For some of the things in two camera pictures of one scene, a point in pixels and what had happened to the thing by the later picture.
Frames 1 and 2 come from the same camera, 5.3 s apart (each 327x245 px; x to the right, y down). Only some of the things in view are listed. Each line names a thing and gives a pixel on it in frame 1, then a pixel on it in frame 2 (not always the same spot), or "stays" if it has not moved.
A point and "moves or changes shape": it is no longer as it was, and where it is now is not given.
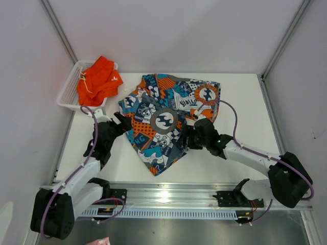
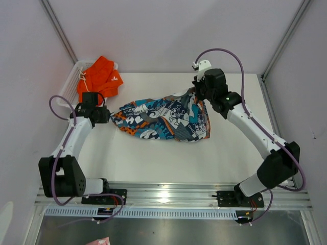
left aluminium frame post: [60, 28] stays
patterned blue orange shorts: [160, 106] moves or changes shape
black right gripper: [189, 131] to [197, 84]
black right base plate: [236, 198] stays
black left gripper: [125, 124] to [106, 115]
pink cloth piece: [104, 241] stays
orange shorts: [97, 82] stays
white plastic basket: [68, 97] stays
